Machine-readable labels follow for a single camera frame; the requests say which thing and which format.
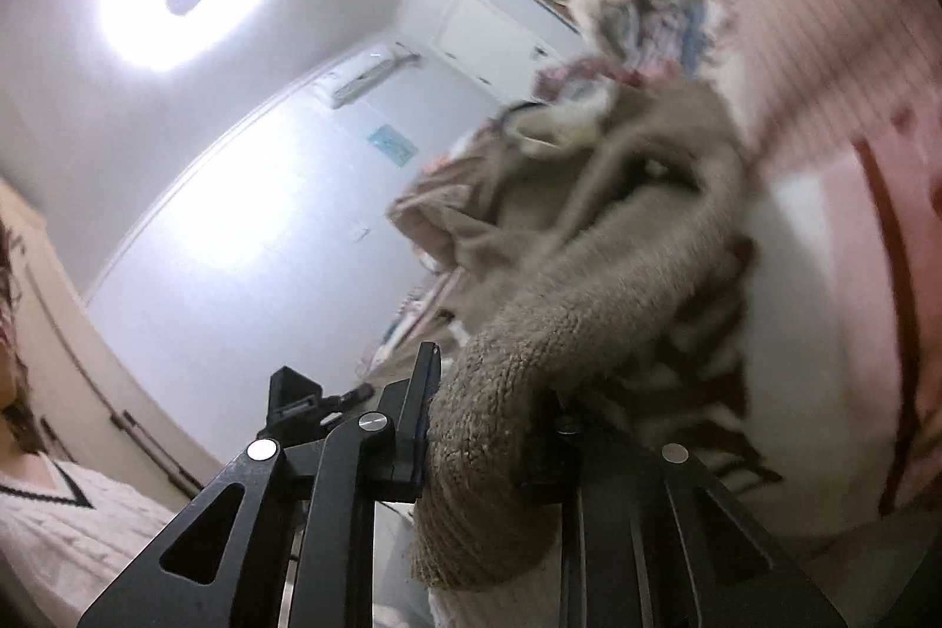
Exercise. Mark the pile of mixed clothes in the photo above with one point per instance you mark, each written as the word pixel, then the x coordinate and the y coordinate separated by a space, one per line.
pixel 640 25

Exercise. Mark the pink striped blanket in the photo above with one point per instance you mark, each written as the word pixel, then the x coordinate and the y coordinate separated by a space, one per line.
pixel 824 47

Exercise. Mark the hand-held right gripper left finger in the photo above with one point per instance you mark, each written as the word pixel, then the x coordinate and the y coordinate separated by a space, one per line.
pixel 407 444

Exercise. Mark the black box-shaped device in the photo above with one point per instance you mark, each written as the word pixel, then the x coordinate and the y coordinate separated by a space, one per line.
pixel 294 396

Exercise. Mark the wall pipe with brackets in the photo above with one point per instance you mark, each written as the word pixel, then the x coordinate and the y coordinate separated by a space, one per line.
pixel 140 433

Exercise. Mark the white door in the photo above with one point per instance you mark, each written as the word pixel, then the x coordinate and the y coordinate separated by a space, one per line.
pixel 500 36

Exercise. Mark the beige fleece garment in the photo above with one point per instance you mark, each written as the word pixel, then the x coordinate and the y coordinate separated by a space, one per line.
pixel 515 363

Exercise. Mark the light blue wall poster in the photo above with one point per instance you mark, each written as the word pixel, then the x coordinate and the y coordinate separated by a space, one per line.
pixel 390 142

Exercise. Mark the pinkish beige cloth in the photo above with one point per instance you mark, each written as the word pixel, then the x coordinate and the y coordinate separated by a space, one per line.
pixel 441 208

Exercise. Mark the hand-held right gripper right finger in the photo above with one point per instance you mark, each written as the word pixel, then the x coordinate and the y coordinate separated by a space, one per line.
pixel 625 525

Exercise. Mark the white wall air conditioner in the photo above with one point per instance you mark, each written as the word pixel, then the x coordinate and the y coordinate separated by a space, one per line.
pixel 364 76

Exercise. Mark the person's white knit sweater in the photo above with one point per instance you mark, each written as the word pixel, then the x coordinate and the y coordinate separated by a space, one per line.
pixel 66 540

